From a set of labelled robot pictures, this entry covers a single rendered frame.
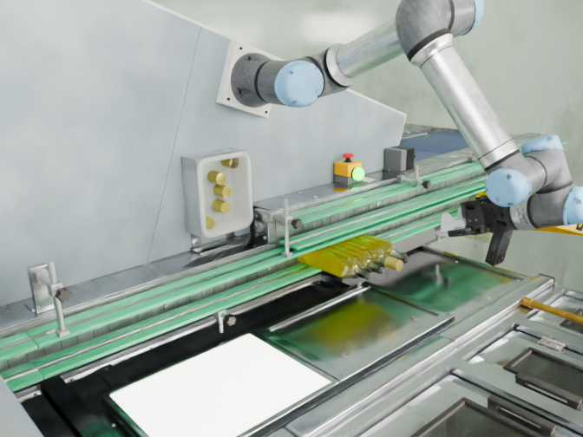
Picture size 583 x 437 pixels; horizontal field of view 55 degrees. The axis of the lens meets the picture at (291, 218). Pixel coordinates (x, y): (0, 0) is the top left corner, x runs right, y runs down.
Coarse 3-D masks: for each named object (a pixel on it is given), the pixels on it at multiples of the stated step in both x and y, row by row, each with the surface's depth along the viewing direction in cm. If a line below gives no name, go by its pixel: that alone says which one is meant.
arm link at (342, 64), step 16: (464, 0) 115; (480, 0) 119; (464, 16) 116; (480, 16) 121; (368, 32) 138; (384, 32) 131; (464, 32) 122; (336, 48) 147; (352, 48) 141; (368, 48) 136; (384, 48) 133; (400, 48) 131; (320, 64) 148; (336, 64) 146; (352, 64) 142; (368, 64) 140; (336, 80) 147; (352, 80) 149; (320, 96) 152
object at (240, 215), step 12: (216, 156) 150; (228, 156) 153; (240, 156) 158; (204, 168) 157; (216, 168) 159; (228, 168) 162; (240, 168) 160; (204, 180) 158; (228, 180) 163; (240, 180) 162; (204, 192) 158; (240, 192) 163; (204, 204) 151; (240, 204) 164; (204, 216) 152; (216, 216) 163; (228, 216) 166; (240, 216) 165; (252, 216) 163; (204, 228) 152; (216, 228) 158; (228, 228) 159; (240, 228) 161
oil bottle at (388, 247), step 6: (366, 234) 181; (360, 240) 176; (366, 240) 175; (372, 240) 175; (378, 240) 175; (384, 240) 175; (384, 246) 170; (390, 246) 170; (384, 252) 170; (390, 252) 170
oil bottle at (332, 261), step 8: (328, 248) 169; (304, 256) 172; (312, 256) 168; (320, 256) 166; (328, 256) 164; (336, 256) 163; (344, 256) 163; (352, 256) 162; (312, 264) 169; (320, 264) 167; (328, 264) 164; (336, 264) 161; (344, 264) 159; (352, 264) 159; (336, 272) 162; (344, 272) 160
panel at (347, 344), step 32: (352, 288) 176; (384, 288) 176; (288, 320) 158; (320, 320) 158; (352, 320) 158; (384, 320) 157; (416, 320) 157; (448, 320) 156; (288, 352) 141; (320, 352) 142; (352, 352) 141; (384, 352) 140; (128, 384) 129; (128, 416) 118; (288, 416) 119
